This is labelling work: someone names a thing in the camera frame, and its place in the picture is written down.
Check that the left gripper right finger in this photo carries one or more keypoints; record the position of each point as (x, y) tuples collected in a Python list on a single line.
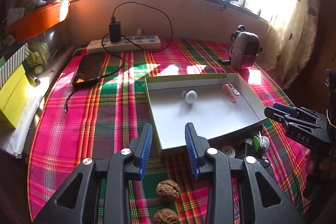
[(260, 198)]

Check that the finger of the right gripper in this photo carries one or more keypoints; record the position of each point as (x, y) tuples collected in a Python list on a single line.
[(278, 115), (291, 111)]

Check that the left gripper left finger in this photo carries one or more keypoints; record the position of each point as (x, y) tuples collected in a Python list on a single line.
[(77, 199)]

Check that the black device with white buttons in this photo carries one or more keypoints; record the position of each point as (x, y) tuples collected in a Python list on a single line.
[(264, 161)]

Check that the brown walnut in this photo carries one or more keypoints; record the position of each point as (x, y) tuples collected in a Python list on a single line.
[(168, 190), (166, 216)]

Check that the pink clip with white button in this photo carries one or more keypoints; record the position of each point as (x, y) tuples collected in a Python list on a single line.
[(231, 92)]

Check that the white round jar lid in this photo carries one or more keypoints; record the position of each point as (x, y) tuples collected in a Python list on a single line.
[(229, 151)]

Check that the white round ball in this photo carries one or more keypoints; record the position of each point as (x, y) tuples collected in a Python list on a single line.
[(191, 97)]

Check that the green white spool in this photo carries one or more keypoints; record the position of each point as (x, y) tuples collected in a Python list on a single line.
[(256, 144)]

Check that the cream spotted curtain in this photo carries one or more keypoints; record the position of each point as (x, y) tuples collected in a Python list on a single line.
[(290, 40)]

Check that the green white cardboard box tray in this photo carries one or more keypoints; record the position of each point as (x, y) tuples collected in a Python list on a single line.
[(213, 115)]

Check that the plaid pink green blanket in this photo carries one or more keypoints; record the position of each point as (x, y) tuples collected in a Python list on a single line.
[(99, 121)]

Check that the small grey space heater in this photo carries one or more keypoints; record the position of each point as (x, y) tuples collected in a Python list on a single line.
[(244, 48)]

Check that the black smartphone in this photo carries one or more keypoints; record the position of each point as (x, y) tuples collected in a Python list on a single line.
[(89, 71)]

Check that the white power strip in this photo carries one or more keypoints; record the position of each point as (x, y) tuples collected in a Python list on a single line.
[(128, 44)]

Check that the black charger adapter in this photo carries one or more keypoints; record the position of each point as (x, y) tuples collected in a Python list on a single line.
[(114, 30)]

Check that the yellow green striped box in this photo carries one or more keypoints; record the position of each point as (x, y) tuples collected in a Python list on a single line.
[(14, 87)]

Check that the orange planter box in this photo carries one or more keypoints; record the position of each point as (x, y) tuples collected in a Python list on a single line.
[(38, 21)]

